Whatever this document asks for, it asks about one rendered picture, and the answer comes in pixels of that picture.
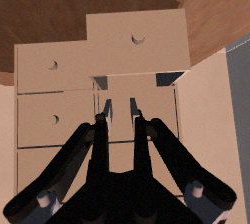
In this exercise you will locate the beige small chest of drawers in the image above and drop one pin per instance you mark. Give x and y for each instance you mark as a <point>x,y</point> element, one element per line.
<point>18,149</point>

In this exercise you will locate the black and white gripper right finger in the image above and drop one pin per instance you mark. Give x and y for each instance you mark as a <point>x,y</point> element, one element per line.
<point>207,196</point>

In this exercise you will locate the tan wooden drawer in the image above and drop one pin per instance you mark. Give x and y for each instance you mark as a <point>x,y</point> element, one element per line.
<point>32,164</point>
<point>137,49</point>
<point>121,159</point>
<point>51,120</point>
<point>53,69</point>
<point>152,103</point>

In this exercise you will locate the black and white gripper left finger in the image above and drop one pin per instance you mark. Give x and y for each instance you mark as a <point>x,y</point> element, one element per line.
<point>41,199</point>

